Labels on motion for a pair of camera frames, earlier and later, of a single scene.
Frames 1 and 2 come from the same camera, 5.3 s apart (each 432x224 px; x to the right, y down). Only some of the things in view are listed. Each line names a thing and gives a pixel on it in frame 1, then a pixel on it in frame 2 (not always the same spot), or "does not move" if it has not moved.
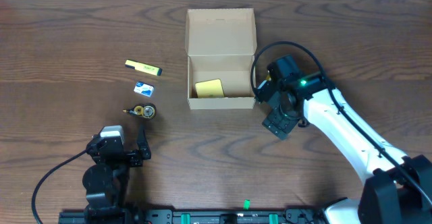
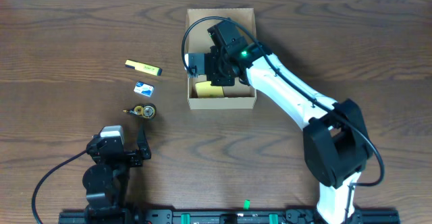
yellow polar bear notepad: (210, 88) does not move
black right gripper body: (279, 121) → (207, 66)
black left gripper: (125, 155) does not move
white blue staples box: (144, 88) does not move
